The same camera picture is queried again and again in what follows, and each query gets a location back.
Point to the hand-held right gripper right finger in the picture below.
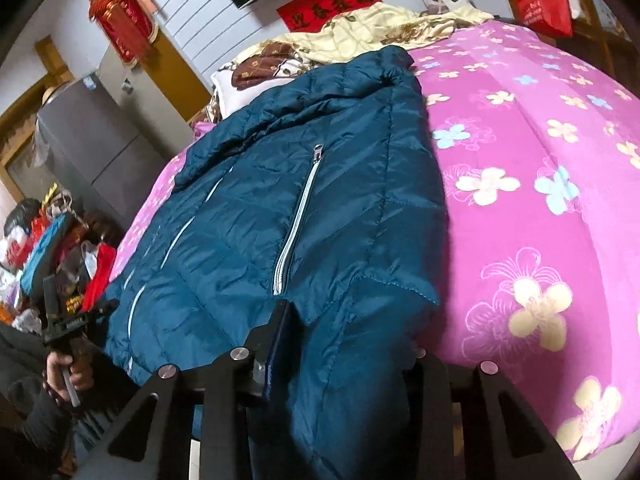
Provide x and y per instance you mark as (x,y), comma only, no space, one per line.
(435,385)

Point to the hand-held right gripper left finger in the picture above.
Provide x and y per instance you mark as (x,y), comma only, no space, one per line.
(277,330)

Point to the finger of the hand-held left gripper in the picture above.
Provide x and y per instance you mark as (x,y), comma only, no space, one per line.
(107,306)

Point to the teal quilted down jacket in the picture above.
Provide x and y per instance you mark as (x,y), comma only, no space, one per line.
(300,200)

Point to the person's left forearm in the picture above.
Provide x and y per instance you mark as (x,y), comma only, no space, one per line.
(30,410)

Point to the person's left hand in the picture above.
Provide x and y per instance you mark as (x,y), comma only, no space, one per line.
(82,370)

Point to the pile of colourful bags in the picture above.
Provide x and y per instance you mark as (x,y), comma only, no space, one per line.
(45,250)

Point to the grey refrigerator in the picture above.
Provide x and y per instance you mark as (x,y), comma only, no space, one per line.
(100,150)

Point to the pink floral bed sheet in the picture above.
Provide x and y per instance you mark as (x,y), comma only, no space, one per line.
(525,210)

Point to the white pillow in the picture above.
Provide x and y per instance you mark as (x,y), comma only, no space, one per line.
(227,95)

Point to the brown floral pillow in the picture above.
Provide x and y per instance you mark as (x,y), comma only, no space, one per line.
(265,67)

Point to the yellow checked floral quilt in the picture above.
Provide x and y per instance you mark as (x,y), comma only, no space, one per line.
(360,30)

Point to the red shopping bag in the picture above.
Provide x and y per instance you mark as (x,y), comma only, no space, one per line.
(542,5)

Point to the wooden door frame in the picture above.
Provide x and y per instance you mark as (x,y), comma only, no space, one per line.
(182,65)

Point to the red tasselled wall hanging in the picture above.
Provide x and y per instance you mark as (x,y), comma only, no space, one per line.
(122,15)

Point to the red paper wall banner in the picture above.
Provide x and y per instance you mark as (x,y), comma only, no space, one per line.
(330,2)

